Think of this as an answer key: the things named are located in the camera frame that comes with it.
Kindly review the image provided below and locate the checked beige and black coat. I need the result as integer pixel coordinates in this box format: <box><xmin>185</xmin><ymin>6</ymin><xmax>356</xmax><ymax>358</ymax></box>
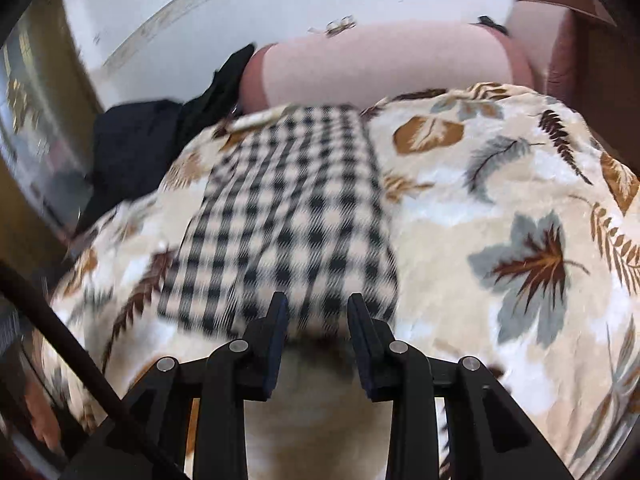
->
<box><xmin>156</xmin><ymin>103</ymin><xmax>402</xmax><ymax>342</ymax></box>

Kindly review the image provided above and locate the leaf print fleece blanket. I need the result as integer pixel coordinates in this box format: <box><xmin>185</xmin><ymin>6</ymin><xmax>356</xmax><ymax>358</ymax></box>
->
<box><xmin>37</xmin><ymin>81</ymin><xmax>640</xmax><ymax>480</ymax></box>

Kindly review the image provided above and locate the pale pink pillow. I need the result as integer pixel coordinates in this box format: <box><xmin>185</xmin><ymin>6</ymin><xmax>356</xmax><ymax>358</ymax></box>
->
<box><xmin>504</xmin><ymin>0</ymin><xmax>568</xmax><ymax>91</ymax></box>

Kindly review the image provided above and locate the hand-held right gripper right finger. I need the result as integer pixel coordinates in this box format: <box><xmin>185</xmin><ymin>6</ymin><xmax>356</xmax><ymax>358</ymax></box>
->
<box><xmin>347</xmin><ymin>292</ymin><xmax>575</xmax><ymax>480</ymax></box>

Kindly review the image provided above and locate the black cable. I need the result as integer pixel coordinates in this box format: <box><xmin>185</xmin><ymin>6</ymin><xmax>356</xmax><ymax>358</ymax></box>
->
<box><xmin>0</xmin><ymin>260</ymin><xmax>187</xmax><ymax>480</ymax></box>

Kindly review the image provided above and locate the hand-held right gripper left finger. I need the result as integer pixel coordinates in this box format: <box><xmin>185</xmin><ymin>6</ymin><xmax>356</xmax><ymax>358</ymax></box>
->
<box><xmin>59</xmin><ymin>291</ymin><xmax>291</xmax><ymax>480</ymax></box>

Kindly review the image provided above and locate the small black object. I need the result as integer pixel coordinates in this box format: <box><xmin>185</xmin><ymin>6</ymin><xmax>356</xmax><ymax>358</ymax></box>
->
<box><xmin>475</xmin><ymin>15</ymin><xmax>510</xmax><ymax>37</ymax></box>

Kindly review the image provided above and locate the dark navy cloth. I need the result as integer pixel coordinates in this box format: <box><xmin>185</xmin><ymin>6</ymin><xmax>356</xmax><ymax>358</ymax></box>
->
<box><xmin>75</xmin><ymin>100</ymin><xmax>193</xmax><ymax>233</ymax></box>

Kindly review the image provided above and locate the brown headboard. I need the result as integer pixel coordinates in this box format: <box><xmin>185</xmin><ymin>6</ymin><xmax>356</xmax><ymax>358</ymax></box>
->
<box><xmin>515</xmin><ymin>0</ymin><xmax>640</xmax><ymax>173</ymax></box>

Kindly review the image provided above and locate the black cloth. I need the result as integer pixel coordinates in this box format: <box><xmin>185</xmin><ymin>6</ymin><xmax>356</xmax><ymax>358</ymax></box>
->
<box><xmin>179</xmin><ymin>44</ymin><xmax>257</xmax><ymax>147</ymax></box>

